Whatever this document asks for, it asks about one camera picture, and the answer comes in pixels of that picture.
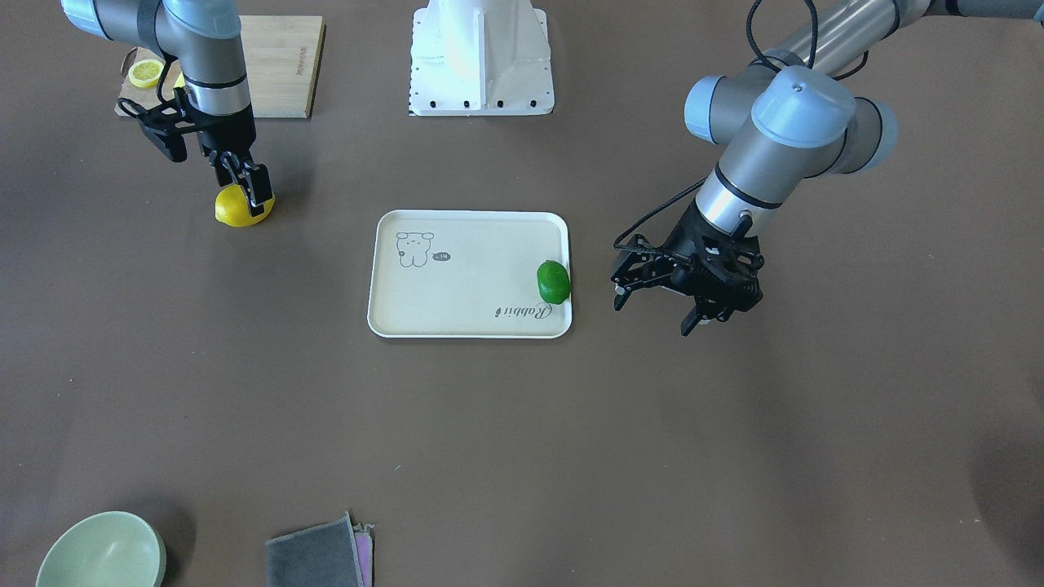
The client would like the lower lemon slice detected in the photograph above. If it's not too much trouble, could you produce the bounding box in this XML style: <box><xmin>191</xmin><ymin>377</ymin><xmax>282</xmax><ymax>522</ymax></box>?
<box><xmin>126</xmin><ymin>58</ymin><xmax>166</xmax><ymax>89</ymax></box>

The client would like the grey folded cloth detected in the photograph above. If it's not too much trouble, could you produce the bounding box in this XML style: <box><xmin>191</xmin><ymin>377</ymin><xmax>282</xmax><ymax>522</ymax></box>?
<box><xmin>265</xmin><ymin>515</ymin><xmax>362</xmax><ymax>586</ymax></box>

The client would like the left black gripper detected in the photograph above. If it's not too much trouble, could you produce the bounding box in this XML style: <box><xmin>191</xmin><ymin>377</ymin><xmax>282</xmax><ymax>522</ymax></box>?
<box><xmin>611</xmin><ymin>203</ymin><xmax>764</xmax><ymax>337</ymax></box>

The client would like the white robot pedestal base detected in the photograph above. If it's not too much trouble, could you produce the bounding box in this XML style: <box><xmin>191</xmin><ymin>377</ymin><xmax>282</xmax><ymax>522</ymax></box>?
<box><xmin>408</xmin><ymin>1</ymin><xmax>555</xmax><ymax>117</ymax></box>

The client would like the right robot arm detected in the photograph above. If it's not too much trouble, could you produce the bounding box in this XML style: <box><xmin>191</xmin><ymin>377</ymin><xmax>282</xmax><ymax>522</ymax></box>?
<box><xmin>62</xmin><ymin>1</ymin><xmax>272</xmax><ymax>217</ymax></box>

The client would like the pink folded cloth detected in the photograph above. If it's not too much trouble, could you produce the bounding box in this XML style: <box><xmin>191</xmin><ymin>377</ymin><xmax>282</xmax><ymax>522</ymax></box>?
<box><xmin>353</xmin><ymin>524</ymin><xmax>375</xmax><ymax>587</ymax></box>

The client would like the green lime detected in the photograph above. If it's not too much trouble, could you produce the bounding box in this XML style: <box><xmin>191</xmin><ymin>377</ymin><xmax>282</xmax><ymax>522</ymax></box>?
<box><xmin>536</xmin><ymin>259</ymin><xmax>572</xmax><ymax>305</ymax></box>

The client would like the light green bowl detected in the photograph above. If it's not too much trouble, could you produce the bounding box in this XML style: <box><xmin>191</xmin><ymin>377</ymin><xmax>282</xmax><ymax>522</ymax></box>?
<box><xmin>35</xmin><ymin>510</ymin><xmax>167</xmax><ymax>586</ymax></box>

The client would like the bamboo cutting board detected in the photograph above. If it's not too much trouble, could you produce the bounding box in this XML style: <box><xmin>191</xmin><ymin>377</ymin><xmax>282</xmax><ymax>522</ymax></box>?
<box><xmin>159</xmin><ymin>15</ymin><xmax>325</xmax><ymax>118</ymax></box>

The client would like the yellow lemon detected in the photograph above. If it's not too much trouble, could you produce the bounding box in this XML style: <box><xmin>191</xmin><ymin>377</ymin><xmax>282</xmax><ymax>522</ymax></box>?
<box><xmin>214</xmin><ymin>183</ymin><xmax>276</xmax><ymax>227</ymax></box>

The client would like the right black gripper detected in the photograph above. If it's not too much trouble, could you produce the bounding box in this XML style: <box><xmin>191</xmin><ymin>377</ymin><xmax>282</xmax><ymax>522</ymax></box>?
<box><xmin>117</xmin><ymin>89</ymin><xmax>272</xmax><ymax>205</ymax></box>

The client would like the beige rabbit tray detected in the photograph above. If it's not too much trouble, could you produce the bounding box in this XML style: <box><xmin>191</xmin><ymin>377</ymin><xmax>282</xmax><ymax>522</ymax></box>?
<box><xmin>367</xmin><ymin>210</ymin><xmax>572</xmax><ymax>339</ymax></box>

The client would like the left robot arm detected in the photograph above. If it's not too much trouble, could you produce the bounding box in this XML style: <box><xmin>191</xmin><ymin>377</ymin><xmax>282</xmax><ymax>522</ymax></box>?
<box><xmin>611</xmin><ymin>1</ymin><xmax>1042</xmax><ymax>335</ymax></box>

